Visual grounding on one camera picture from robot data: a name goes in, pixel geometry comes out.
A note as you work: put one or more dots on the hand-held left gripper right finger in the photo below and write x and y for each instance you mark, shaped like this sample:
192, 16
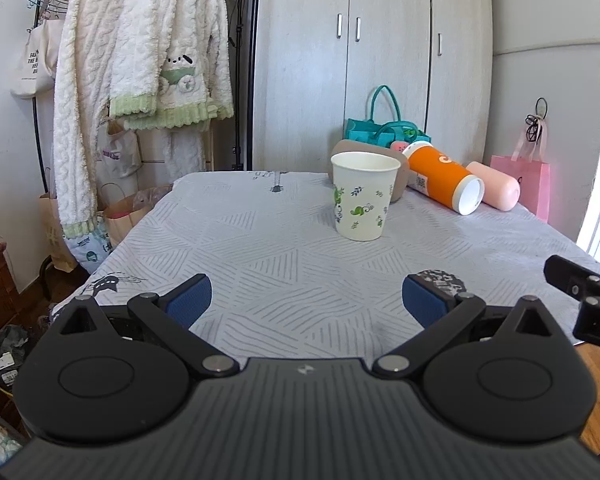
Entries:
422, 302

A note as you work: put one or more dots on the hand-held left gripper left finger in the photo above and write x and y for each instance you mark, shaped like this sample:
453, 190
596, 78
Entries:
190, 301

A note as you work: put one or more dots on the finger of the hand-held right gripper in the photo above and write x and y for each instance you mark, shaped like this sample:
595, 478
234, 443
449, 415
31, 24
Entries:
570, 274

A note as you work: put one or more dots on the orange cup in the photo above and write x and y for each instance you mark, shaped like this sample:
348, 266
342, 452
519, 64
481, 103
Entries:
437, 170

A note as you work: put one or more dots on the white leaf-print paper cup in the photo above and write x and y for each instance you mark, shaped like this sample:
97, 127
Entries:
362, 200

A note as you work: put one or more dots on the pink gift bag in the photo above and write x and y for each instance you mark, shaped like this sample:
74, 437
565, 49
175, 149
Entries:
527, 185

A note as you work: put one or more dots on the grey patterned tablecloth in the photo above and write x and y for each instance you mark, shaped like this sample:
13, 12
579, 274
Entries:
270, 240

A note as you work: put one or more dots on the brown paper bag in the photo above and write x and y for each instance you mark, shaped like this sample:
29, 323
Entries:
55, 235
122, 217

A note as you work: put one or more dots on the pink bottle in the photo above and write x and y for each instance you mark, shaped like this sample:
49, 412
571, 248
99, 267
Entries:
497, 185

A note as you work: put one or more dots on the beige round container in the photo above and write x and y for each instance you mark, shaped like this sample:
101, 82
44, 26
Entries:
402, 180

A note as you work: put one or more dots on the small canvas tote bag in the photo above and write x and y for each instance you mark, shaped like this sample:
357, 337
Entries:
117, 152

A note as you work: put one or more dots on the white refrigerator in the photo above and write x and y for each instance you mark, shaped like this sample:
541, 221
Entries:
545, 100

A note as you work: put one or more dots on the teal gift bag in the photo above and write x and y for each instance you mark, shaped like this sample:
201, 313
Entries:
370, 132

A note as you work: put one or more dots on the white fluffy robe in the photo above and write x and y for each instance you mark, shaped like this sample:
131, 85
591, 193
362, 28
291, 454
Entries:
77, 110

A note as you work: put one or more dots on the black light stand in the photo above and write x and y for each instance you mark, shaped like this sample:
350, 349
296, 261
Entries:
240, 75

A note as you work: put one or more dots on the black clothes rack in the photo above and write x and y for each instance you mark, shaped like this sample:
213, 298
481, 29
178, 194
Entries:
39, 125

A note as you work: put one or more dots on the white pajama jacket green trim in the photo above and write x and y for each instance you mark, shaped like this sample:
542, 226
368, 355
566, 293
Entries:
175, 50

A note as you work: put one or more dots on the grey wardrobe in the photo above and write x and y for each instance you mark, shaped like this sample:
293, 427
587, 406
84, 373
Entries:
300, 70

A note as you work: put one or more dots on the white printed tote bag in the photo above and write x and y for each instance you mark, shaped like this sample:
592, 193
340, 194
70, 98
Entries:
32, 67

